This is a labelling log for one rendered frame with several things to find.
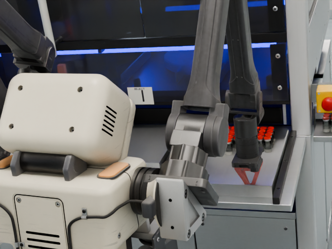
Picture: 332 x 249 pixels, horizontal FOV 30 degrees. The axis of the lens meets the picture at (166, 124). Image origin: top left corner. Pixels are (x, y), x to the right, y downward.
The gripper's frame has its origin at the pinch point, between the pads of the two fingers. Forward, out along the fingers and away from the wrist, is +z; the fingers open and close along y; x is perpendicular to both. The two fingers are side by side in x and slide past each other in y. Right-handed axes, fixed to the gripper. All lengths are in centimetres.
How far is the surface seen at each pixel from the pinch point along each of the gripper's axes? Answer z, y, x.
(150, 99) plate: -12, 35, 38
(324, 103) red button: -10.9, 32.1, -16.5
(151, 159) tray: 1.2, 17.6, 33.6
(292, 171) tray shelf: 2.0, 13.7, -8.9
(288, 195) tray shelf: 2.6, 0.5, -9.7
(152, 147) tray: 0.8, 25.8, 36.3
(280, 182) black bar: 0.4, 3.9, -7.3
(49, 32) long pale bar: -38, 26, 65
